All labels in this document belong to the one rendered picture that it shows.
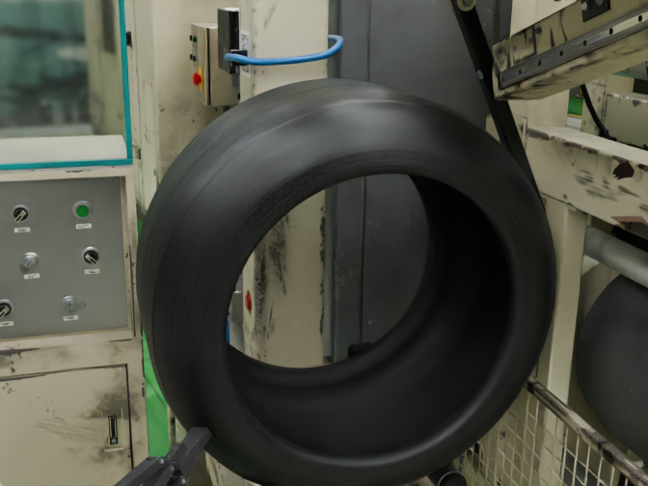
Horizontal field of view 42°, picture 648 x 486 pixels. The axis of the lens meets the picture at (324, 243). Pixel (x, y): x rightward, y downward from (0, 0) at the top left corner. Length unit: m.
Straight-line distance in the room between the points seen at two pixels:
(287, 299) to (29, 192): 0.59
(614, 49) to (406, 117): 0.29
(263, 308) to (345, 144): 0.53
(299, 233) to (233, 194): 0.46
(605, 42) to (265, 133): 0.46
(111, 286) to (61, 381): 0.22
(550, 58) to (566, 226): 0.42
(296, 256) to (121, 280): 0.49
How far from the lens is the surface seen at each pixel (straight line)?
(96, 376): 1.88
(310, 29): 1.43
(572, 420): 1.36
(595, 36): 1.22
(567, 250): 1.65
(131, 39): 5.86
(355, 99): 1.10
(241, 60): 1.40
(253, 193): 1.04
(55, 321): 1.88
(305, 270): 1.51
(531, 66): 1.36
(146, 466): 1.10
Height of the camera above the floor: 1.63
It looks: 17 degrees down
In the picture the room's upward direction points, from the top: 1 degrees clockwise
